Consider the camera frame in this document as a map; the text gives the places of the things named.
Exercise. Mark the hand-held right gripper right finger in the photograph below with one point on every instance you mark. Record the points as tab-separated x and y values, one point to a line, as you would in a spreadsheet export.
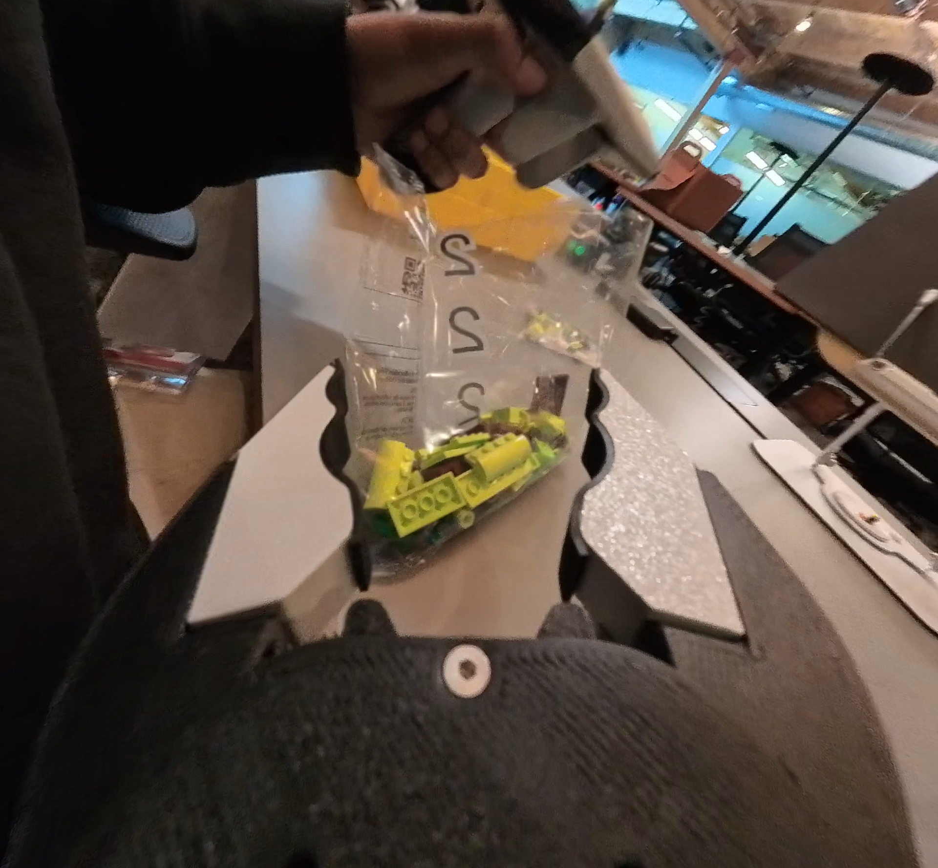
645	509

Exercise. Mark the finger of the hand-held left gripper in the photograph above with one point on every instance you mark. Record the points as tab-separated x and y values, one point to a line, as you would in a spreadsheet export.
612	106

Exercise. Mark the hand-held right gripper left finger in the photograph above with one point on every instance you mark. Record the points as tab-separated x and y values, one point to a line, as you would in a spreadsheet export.
278	509

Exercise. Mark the clear printed plastic bag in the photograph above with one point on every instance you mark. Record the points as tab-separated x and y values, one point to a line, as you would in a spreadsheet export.
458	252

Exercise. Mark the person's left forearm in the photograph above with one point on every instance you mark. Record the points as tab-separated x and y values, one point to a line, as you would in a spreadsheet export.
220	62

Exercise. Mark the person's left hand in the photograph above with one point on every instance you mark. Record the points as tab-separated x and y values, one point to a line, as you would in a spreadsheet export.
410	69

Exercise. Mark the brown bag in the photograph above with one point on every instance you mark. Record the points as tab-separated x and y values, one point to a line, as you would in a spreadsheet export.
703	186

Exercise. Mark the white monitor stand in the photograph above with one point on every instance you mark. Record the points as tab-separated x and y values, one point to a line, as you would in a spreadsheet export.
791	465

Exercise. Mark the stacked yellow storage bins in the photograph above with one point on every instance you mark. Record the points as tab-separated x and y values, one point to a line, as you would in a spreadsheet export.
476	212

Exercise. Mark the clear case with red contents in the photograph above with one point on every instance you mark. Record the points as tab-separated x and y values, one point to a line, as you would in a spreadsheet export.
154	370

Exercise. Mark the small sealed bag of pieces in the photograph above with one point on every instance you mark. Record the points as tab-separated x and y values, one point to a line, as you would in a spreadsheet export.
560	333

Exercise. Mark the long wooden desk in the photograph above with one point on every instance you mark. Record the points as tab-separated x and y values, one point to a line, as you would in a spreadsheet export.
733	260

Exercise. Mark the black floor lamp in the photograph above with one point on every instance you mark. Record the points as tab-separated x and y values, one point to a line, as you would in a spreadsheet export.
898	73

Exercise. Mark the black monitor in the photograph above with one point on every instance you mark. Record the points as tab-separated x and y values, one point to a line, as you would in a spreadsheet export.
865	282

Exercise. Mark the blue mesh chair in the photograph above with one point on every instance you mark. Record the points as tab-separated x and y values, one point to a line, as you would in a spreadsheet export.
146	230

